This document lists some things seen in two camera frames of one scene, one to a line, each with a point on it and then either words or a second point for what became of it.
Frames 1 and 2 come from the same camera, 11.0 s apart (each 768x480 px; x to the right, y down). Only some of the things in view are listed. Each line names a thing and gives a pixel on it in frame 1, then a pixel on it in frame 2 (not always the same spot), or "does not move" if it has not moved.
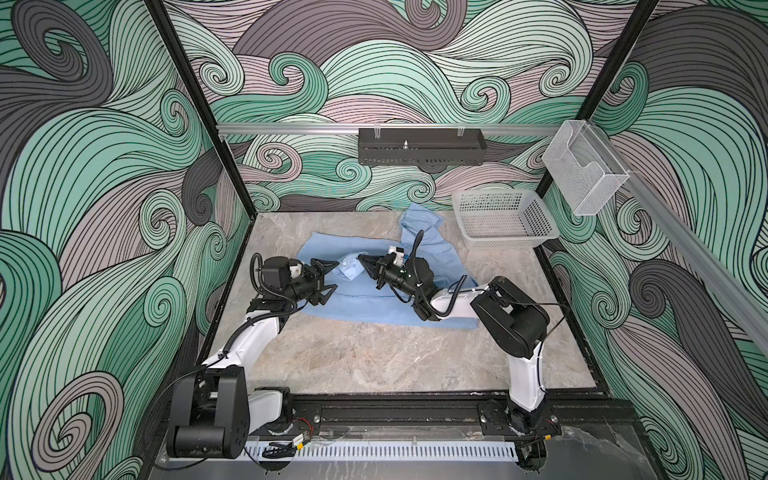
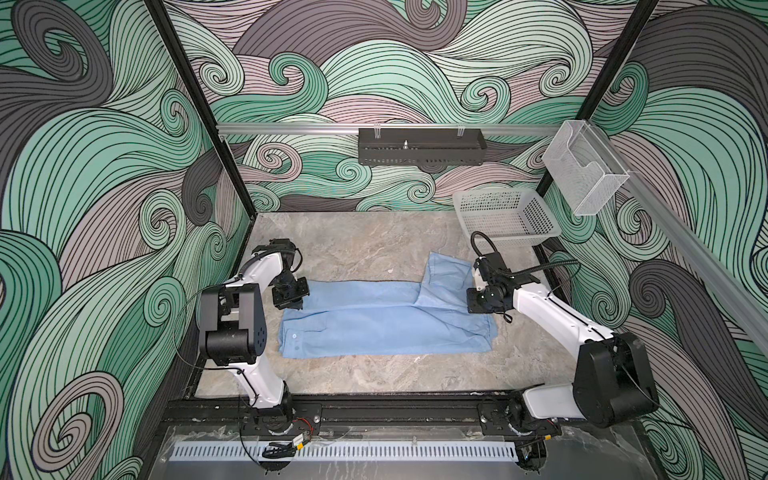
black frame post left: (200, 102) does not move
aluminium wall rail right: (720, 270) does not move
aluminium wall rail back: (290, 129) does not move
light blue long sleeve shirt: (359, 297) to (351, 319)
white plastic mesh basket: (504, 218) does not move
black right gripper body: (396, 276) to (482, 301)
